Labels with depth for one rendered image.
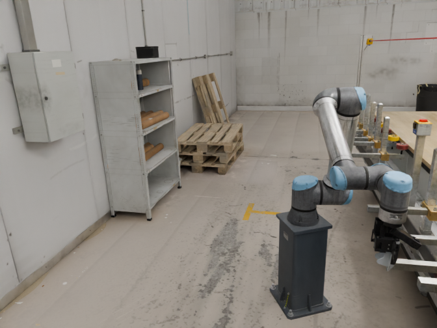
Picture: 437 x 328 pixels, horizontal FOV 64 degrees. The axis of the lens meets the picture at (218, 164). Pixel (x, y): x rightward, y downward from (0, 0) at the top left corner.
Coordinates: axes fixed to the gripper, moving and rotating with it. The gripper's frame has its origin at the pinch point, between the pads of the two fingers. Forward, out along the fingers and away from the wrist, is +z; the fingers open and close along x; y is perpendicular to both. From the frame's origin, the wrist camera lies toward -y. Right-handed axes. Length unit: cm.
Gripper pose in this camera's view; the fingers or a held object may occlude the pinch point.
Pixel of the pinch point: (389, 267)
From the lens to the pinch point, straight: 151.6
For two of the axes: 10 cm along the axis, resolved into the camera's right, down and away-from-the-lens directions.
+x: -2.1, 3.2, -9.2
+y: -9.8, -0.5, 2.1
